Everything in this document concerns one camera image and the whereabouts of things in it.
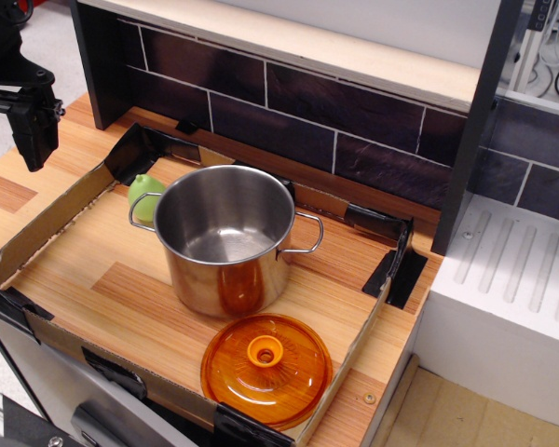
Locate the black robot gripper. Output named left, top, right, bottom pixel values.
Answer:
left=0, top=50, right=65, bottom=172

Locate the stainless steel pot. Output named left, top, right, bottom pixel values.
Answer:
left=129, top=165, right=300, bottom=318

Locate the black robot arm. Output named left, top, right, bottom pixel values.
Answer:
left=0, top=1, right=65, bottom=172

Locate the cardboard fence with black tape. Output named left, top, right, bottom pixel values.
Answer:
left=0, top=116, right=442, bottom=446

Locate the orange glass pot lid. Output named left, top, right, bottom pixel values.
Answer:
left=200, top=314, right=333, bottom=430

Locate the green plastic pear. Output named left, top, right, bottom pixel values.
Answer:
left=128, top=174, right=166, bottom=223

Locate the white drainboard sink unit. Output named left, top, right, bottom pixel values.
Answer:
left=414, top=196, right=559, bottom=426

